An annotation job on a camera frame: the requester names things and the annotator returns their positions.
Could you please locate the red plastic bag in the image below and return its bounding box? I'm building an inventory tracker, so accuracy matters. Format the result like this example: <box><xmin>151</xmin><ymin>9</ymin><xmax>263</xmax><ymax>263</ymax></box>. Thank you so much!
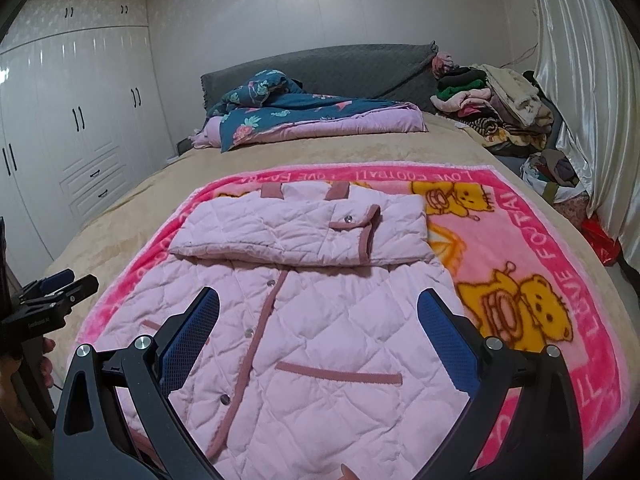
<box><xmin>581</xmin><ymin>214</ymin><xmax>622</xmax><ymax>267</ymax></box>

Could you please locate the white wardrobe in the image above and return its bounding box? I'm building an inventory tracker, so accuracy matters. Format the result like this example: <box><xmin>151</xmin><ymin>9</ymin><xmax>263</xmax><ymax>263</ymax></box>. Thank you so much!
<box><xmin>0</xmin><ymin>0</ymin><xmax>186</xmax><ymax>266</ymax></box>

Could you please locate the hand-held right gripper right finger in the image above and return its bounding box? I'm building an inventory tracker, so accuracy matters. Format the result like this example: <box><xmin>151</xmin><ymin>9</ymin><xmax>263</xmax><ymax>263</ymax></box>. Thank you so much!
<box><xmin>416</xmin><ymin>287</ymin><xmax>586</xmax><ymax>480</ymax></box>

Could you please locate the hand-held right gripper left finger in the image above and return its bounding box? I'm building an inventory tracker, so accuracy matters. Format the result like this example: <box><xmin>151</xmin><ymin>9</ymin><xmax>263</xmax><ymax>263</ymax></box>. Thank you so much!
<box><xmin>52</xmin><ymin>286</ymin><xmax>221</xmax><ymax>480</ymax></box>

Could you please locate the white satin curtain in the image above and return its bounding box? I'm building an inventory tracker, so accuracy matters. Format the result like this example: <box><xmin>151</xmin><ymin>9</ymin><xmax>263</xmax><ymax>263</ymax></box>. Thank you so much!
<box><xmin>527</xmin><ymin>0</ymin><xmax>640</xmax><ymax>271</ymax></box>

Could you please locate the grey bed headboard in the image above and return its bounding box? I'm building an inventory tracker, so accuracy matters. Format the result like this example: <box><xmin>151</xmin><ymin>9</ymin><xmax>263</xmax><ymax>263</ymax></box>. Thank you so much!
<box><xmin>200</xmin><ymin>42</ymin><xmax>441</xmax><ymax>111</ymax></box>

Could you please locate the beige bedspread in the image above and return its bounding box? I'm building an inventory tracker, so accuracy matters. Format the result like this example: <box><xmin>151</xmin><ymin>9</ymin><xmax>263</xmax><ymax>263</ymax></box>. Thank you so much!
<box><xmin>37</xmin><ymin>110</ymin><xmax>636</xmax><ymax>311</ymax></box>

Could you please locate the pink quilted jacket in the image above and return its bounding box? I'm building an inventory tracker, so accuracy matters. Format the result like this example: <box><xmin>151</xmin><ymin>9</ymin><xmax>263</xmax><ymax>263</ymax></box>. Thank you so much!
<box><xmin>112</xmin><ymin>180</ymin><xmax>481</xmax><ymax>480</ymax></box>

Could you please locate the person's left hand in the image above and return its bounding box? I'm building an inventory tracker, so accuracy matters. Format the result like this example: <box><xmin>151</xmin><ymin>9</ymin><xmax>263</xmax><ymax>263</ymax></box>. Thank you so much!
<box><xmin>0</xmin><ymin>337</ymin><xmax>57</xmax><ymax>433</ymax></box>

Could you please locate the thin wall cable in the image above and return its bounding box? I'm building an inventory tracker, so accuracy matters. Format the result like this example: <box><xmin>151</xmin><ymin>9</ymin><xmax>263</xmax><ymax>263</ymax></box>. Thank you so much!
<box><xmin>500</xmin><ymin>42</ymin><xmax>542</xmax><ymax>70</ymax></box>

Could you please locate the white bag of clothes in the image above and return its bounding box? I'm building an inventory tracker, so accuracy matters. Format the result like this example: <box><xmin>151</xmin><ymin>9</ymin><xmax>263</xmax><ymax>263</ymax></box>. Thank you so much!
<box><xmin>520</xmin><ymin>150</ymin><xmax>585</xmax><ymax>197</ymax></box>

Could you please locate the pink printed blanket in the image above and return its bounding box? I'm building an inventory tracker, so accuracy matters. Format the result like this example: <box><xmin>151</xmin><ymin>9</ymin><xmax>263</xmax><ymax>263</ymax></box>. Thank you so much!
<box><xmin>75</xmin><ymin>164</ymin><xmax>632</xmax><ymax>480</ymax></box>

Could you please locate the green cloth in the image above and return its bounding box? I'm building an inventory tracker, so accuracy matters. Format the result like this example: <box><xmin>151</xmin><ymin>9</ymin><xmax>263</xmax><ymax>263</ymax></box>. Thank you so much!
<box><xmin>15</xmin><ymin>432</ymin><xmax>56</xmax><ymax>480</ymax></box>

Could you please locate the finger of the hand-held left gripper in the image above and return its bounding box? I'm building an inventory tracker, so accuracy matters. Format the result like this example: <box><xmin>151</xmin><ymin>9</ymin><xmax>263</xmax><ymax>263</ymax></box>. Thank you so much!
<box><xmin>42</xmin><ymin>274</ymin><xmax>100</xmax><ymax>311</ymax></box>
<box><xmin>20</xmin><ymin>268</ymin><xmax>77</xmax><ymax>303</ymax></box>

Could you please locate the pile of folded clothes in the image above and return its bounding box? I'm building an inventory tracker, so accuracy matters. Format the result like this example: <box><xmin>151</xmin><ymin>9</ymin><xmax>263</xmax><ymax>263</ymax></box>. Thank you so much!
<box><xmin>431</xmin><ymin>52</ymin><xmax>556</xmax><ymax>156</ymax></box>

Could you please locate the blue floral quilt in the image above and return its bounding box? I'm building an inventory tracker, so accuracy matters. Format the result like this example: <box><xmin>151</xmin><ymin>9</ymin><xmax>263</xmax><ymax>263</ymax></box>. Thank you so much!
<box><xmin>192</xmin><ymin>70</ymin><xmax>428</xmax><ymax>153</ymax></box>

